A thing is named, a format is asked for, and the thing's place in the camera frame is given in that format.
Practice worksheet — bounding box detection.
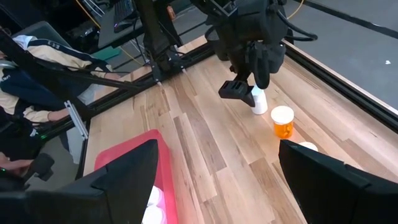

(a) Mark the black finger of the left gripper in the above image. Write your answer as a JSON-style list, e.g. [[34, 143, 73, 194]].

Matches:
[[218, 80, 256, 108], [254, 45, 271, 90]]

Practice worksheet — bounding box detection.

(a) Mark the silver metal bracket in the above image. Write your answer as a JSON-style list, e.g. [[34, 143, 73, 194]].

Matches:
[[63, 100, 90, 141]]

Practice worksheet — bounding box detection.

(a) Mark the person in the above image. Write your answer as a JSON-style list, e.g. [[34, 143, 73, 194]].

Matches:
[[0, 26, 123, 125]]

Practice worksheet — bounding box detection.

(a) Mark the green mat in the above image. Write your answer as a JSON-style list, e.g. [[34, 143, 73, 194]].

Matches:
[[91, 45, 123, 62]]

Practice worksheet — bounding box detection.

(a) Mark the black frame strut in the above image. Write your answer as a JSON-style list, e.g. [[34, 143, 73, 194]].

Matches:
[[0, 29, 142, 93]]

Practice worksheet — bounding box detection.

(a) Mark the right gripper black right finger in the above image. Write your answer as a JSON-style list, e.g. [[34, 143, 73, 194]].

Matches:
[[278, 139, 398, 224]]

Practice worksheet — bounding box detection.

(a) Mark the grey chair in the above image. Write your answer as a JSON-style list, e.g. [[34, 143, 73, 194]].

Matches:
[[11, 21, 73, 48]]

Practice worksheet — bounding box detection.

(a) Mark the yellow cable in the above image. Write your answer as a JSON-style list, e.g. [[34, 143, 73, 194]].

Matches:
[[285, 0, 306, 20], [74, 0, 102, 29]]

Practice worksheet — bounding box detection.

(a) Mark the grey laptop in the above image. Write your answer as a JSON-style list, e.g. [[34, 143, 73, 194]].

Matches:
[[97, 0, 147, 50]]

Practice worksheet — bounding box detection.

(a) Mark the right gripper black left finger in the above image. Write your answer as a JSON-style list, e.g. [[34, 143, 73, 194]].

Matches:
[[0, 139, 159, 224]]

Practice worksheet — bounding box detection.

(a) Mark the orange pill bottle white cap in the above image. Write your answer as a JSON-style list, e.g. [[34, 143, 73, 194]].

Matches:
[[270, 105, 295, 139]]

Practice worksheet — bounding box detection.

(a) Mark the pink-red plastic basket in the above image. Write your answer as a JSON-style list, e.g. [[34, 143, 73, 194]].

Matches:
[[94, 129, 180, 224]]

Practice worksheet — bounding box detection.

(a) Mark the person's hand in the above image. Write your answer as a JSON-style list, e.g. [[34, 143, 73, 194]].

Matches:
[[48, 107, 72, 123], [0, 152, 34, 178]]

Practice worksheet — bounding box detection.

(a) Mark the black leader handle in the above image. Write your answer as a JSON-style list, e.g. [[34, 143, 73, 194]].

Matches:
[[21, 152, 56, 184]]

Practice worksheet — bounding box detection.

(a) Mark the black frame post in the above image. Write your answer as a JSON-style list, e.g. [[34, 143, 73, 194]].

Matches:
[[135, 0, 189, 85]]

